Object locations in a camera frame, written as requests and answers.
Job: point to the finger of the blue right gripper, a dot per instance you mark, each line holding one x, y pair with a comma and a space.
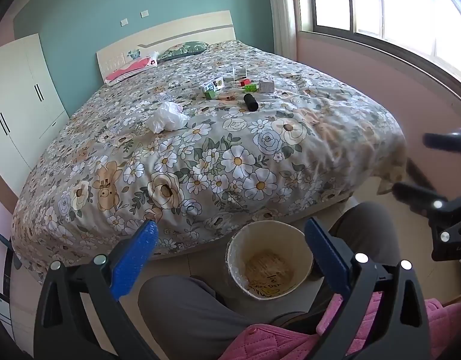
420, 200
450, 142

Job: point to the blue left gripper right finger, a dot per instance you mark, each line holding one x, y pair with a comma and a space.
332, 256

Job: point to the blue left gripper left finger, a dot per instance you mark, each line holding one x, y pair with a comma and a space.
129, 257

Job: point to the white plastic bag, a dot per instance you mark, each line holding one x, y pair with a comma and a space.
168, 117

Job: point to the black cylindrical roll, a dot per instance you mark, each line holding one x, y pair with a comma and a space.
250, 102

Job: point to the small green block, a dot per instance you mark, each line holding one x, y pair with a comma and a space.
210, 94

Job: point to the small white medicine box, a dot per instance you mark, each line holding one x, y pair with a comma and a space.
266, 85

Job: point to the green toy brick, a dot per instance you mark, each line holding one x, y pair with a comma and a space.
251, 88

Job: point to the blue white milk carton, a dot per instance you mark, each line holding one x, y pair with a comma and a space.
215, 84

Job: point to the red block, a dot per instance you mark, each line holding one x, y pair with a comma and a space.
245, 82

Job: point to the white paper trash bin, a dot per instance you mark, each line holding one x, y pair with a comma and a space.
268, 259

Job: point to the floral bed quilt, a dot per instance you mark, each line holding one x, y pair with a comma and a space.
313, 141

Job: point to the cream wardrobe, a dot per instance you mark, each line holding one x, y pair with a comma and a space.
31, 113

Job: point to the pink white pillow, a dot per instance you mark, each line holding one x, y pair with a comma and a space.
139, 62

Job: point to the green floral pillow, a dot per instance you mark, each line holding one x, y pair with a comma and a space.
183, 49

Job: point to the white curtain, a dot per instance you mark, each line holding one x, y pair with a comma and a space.
285, 27

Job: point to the cream wooden headboard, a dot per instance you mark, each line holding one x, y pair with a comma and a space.
210, 27

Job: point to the window with frame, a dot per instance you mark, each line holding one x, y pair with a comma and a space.
423, 33

